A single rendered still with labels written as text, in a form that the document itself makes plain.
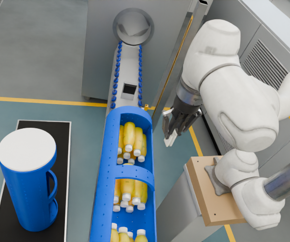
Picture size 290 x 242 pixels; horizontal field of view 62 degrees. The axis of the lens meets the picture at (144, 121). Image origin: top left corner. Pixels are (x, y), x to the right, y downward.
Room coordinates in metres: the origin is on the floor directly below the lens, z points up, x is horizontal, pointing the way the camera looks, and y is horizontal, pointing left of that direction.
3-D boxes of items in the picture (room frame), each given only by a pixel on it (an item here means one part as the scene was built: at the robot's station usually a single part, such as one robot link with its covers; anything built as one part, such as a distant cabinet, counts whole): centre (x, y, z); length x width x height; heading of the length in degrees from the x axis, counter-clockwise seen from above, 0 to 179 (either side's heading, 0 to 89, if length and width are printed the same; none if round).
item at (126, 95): (1.41, 0.19, 1.00); 0.10 x 0.04 x 0.15; 105
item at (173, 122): (0.55, -0.09, 1.68); 0.04 x 0.01 x 0.11; 30
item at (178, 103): (0.55, -0.10, 1.74); 0.08 x 0.07 x 0.09; 120
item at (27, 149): (0.65, 0.53, 1.03); 0.28 x 0.28 x 0.01
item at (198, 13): (1.65, -0.08, 0.85); 0.06 x 0.06 x 1.70; 15
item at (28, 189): (0.65, 0.53, 0.59); 0.28 x 0.28 x 0.88
